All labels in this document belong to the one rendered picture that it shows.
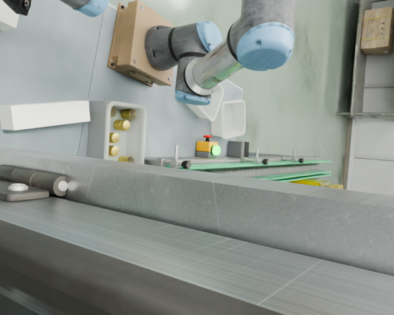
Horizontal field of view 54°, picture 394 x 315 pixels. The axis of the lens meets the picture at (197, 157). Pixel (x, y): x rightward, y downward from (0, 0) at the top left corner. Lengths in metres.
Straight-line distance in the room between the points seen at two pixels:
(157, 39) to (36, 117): 0.47
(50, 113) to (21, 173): 0.90
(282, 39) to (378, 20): 5.96
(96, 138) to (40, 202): 1.05
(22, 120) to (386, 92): 6.50
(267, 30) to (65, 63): 0.65
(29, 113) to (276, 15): 0.66
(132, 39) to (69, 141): 0.38
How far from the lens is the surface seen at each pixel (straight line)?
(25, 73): 1.16
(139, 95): 1.43
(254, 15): 0.84
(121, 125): 1.29
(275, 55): 0.85
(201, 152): 1.70
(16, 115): 1.07
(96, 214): 0.17
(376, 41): 6.66
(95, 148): 1.25
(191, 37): 1.24
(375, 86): 7.18
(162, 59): 1.31
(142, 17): 1.35
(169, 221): 0.16
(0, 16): 1.07
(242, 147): 1.92
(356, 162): 7.15
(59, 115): 1.14
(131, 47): 1.28
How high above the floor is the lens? 1.74
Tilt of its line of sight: 35 degrees down
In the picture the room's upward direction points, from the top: 96 degrees clockwise
